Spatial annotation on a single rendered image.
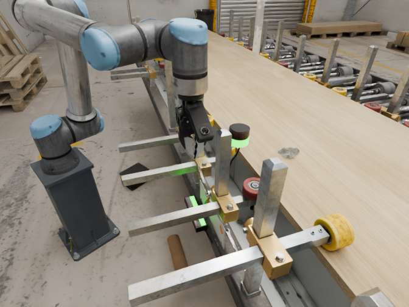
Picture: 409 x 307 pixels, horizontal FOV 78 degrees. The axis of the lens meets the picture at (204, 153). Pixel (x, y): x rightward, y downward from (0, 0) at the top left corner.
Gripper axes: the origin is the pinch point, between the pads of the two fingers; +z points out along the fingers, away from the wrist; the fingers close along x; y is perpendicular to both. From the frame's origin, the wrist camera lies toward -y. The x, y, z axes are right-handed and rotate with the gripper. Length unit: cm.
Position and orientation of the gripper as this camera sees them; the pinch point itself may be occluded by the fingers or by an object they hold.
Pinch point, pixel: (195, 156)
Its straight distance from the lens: 77.9
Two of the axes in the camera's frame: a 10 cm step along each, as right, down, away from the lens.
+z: 0.0, 8.2, 5.7
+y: -3.2, -5.4, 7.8
